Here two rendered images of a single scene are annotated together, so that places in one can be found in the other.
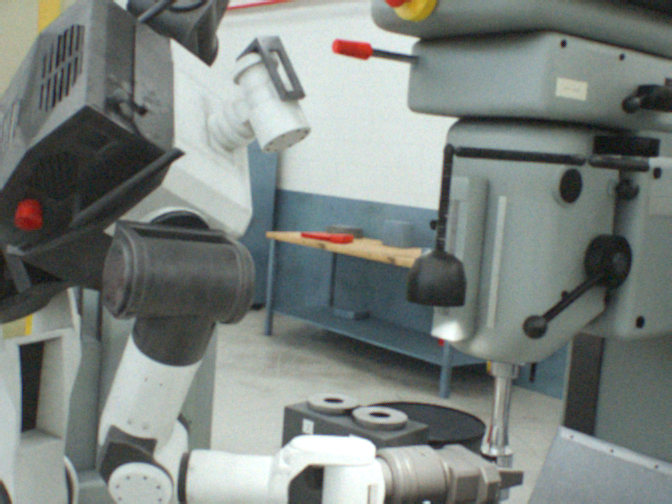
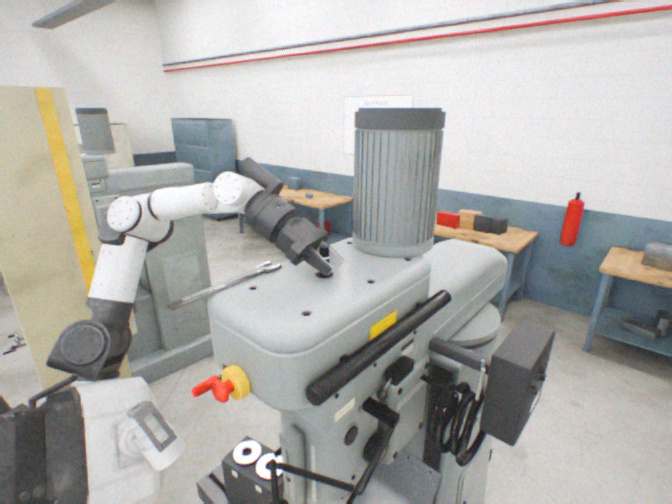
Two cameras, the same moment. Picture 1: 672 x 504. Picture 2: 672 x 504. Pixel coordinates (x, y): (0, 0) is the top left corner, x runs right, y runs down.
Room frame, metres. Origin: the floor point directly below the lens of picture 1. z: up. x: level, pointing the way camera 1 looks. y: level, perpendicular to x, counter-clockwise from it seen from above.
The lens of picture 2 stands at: (0.52, -0.16, 2.21)
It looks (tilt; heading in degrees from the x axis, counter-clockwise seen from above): 21 degrees down; 351
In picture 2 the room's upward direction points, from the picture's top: straight up
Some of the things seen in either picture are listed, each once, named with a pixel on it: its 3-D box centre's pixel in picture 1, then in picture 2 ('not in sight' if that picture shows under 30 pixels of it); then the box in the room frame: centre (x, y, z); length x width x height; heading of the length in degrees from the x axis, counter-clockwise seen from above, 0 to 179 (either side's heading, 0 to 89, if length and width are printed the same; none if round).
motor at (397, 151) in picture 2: not in sight; (395, 179); (1.39, -0.44, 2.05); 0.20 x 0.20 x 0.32
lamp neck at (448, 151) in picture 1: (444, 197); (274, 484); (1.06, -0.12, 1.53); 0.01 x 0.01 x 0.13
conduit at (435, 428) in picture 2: not in sight; (450, 415); (1.25, -0.58, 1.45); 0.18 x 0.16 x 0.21; 130
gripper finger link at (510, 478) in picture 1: (506, 480); not in sight; (1.20, -0.26, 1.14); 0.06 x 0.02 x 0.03; 117
